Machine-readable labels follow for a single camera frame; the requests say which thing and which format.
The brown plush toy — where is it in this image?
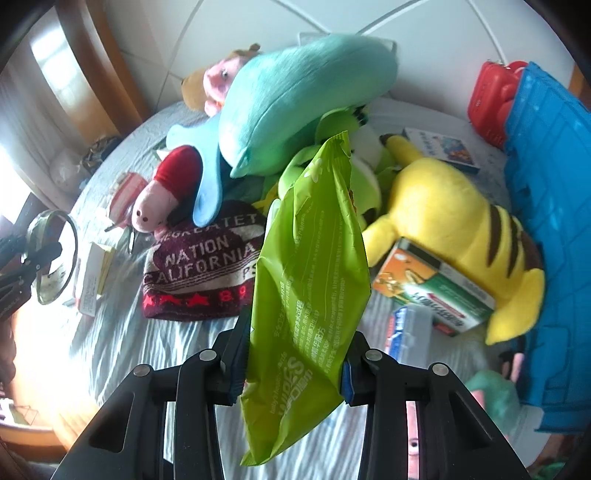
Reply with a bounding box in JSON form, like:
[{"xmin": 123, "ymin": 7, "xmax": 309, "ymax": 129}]
[{"xmin": 181, "ymin": 43, "xmax": 260, "ymax": 116}]

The maroon California knit hat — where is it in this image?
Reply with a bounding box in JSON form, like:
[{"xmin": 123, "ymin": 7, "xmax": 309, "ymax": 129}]
[{"xmin": 141, "ymin": 200, "xmax": 266, "ymax": 322}]

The orange green medicine box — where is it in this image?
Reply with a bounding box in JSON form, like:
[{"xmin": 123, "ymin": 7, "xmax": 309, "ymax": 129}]
[{"xmin": 373, "ymin": 238, "xmax": 496, "ymax": 336}]

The blue white picture book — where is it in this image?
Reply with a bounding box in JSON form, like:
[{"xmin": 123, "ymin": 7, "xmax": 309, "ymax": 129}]
[{"xmin": 402, "ymin": 127, "xmax": 480, "ymax": 175}]

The blue folding storage bin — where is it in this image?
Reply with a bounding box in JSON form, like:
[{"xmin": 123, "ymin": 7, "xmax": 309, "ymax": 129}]
[{"xmin": 505, "ymin": 63, "xmax": 590, "ymax": 434}]

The red white Tylenol box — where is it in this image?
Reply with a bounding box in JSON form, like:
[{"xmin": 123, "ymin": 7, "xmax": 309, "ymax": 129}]
[{"xmin": 75, "ymin": 242, "xmax": 114, "ymax": 317}]

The red white packet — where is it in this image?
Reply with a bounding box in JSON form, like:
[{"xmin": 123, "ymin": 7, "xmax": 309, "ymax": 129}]
[{"xmin": 107, "ymin": 172, "xmax": 148, "ymax": 227}]

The red plastic handbag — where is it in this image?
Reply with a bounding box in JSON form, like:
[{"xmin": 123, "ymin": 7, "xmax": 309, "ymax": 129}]
[{"xmin": 468, "ymin": 61, "xmax": 528, "ymax": 149}]

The pink pig plush orange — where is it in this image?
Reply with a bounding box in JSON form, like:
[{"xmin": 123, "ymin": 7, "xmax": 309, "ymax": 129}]
[{"xmin": 202, "ymin": 56, "xmax": 245, "ymax": 117}]

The blue red small box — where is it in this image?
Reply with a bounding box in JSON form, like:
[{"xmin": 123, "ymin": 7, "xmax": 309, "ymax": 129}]
[{"xmin": 385, "ymin": 304, "xmax": 433, "ymax": 368}]

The green frog plush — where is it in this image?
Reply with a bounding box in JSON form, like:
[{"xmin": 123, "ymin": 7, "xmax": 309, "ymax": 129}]
[{"xmin": 277, "ymin": 106, "xmax": 399, "ymax": 230}]

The green wet wipes pack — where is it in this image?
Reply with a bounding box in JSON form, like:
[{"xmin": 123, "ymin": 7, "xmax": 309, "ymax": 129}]
[{"xmin": 240, "ymin": 132, "xmax": 370, "ymax": 466}]

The yellow Pikachu plush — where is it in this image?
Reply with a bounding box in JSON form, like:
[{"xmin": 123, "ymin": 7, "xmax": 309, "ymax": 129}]
[{"xmin": 363, "ymin": 134, "xmax": 545, "ymax": 345}]

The pink pig plush red dress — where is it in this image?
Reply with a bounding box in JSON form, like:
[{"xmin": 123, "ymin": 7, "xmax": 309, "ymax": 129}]
[{"xmin": 131, "ymin": 145, "xmax": 202, "ymax": 235}]

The teal blue dolphin plush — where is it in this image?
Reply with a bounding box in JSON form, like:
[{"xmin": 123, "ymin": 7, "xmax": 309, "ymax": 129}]
[{"xmin": 166, "ymin": 34, "xmax": 399, "ymax": 227}]

